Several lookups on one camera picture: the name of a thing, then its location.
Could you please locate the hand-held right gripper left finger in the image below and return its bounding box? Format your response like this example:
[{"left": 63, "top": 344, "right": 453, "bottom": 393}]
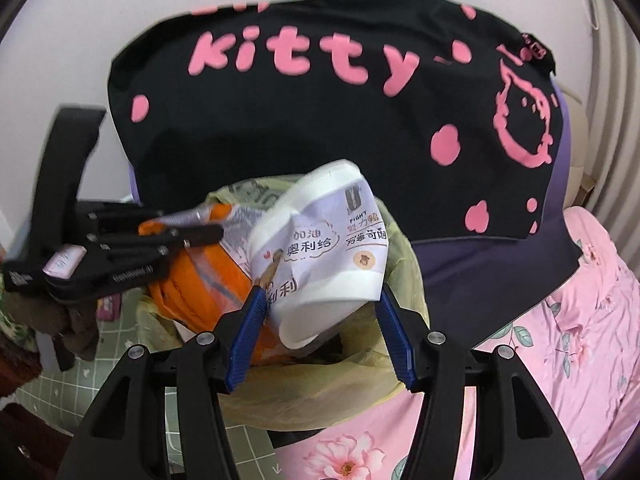
[{"left": 75, "top": 287, "right": 268, "bottom": 480}]

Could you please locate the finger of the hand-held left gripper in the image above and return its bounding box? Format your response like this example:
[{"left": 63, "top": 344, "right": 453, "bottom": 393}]
[
  {"left": 86, "top": 224, "right": 224, "bottom": 262},
  {"left": 75, "top": 200, "right": 167, "bottom": 238}
]

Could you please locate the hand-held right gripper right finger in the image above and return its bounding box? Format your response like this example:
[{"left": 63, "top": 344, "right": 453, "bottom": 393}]
[{"left": 375, "top": 285, "right": 578, "bottom": 480}]

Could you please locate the orange snack bag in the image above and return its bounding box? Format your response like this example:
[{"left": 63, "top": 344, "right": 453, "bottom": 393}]
[{"left": 137, "top": 200, "right": 281, "bottom": 366}]

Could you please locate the white paper cup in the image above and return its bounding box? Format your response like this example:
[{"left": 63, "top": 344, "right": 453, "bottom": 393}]
[{"left": 248, "top": 159, "right": 391, "bottom": 350}]

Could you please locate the black bin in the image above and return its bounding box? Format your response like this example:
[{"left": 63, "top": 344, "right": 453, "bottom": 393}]
[{"left": 262, "top": 425, "right": 323, "bottom": 450}]

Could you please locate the person's left forearm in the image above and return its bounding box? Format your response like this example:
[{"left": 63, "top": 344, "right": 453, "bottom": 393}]
[{"left": 0, "top": 290, "right": 98, "bottom": 363}]

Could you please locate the green checked tablecloth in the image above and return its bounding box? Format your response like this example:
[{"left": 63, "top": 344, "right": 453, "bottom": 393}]
[{"left": 0, "top": 285, "right": 281, "bottom": 480}]

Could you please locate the black pink-printed cloth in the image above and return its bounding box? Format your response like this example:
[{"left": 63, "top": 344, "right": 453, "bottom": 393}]
[{"left": 107, "top": 0, "right": 558, "bottom": 261}]

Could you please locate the pink floral blanket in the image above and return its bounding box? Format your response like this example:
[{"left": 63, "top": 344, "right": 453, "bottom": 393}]
[{"left": 275, "top": 207, "right": 640, "bottom": 480}]

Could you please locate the grey ribbed curtain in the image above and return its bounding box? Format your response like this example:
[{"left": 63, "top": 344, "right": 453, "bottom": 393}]
[{"left": 590, "top": 0, "right": 640, "bottom": 241}]

